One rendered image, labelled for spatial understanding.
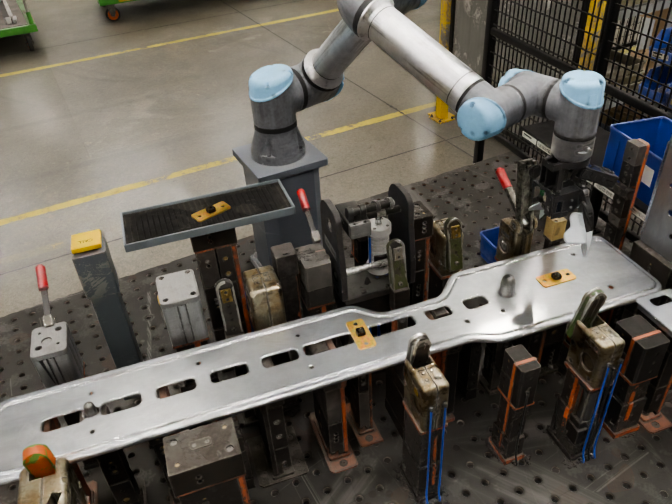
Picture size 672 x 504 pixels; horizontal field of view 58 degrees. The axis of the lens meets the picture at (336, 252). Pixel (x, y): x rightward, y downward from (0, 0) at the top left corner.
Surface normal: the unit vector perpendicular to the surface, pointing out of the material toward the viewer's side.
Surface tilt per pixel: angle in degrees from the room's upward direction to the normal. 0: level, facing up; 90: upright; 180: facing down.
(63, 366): 90
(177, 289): 0
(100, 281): 90
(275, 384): 0
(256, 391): 0
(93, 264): 90
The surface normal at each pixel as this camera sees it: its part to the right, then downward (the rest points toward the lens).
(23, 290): -0.05, -0.80
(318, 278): 0.33, 0.54
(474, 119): -0.74, 0.43
